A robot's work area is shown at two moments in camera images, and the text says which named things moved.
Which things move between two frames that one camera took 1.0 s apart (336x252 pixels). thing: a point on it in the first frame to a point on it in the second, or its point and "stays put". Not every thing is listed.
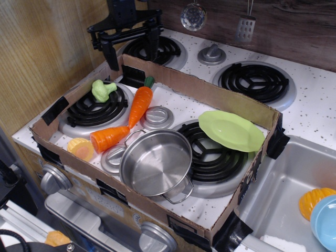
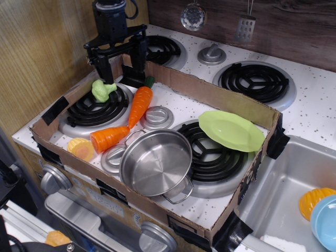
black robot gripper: (125, 22) to (111, 20)
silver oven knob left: (53, 181) stays put
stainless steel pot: (156, 163) stays put
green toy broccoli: (101, 92) stays put
